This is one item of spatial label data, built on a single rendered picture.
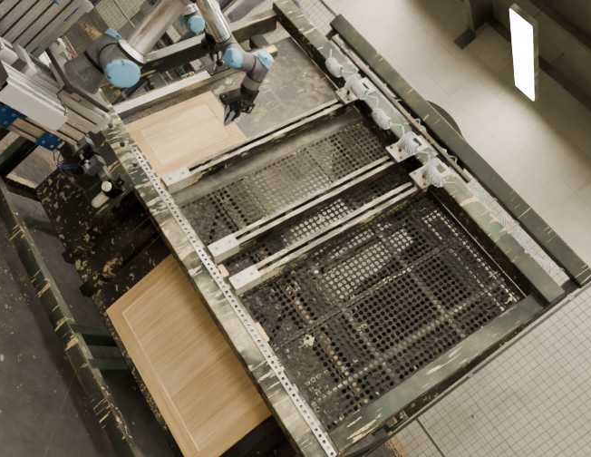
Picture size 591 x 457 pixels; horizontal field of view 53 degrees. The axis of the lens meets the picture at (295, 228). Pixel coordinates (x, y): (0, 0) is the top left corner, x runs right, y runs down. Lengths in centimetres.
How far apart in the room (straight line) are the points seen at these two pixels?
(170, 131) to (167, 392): 125
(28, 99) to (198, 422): 150
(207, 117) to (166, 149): 28
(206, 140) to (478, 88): 558
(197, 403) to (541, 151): 583
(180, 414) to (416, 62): 654
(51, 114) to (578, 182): 629
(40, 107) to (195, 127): 102
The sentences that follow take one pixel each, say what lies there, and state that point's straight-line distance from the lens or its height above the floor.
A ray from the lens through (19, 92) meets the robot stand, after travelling 218.
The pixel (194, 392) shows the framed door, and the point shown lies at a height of 44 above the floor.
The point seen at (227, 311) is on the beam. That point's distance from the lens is 247.
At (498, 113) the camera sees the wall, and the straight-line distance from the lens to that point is 794.
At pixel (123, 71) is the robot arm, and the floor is 121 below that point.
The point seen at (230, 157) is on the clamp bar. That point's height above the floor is 121.
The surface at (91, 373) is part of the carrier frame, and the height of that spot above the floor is 17.
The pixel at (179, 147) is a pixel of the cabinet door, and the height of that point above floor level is 104.
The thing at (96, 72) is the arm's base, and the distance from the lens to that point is 240.
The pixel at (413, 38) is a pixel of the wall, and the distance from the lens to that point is 866.
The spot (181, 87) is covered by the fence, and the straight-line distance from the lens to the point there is 320.
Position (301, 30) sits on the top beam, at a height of 189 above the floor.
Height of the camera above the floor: 159
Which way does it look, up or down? 8 degrees down
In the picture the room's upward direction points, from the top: 50 degrees clockwise
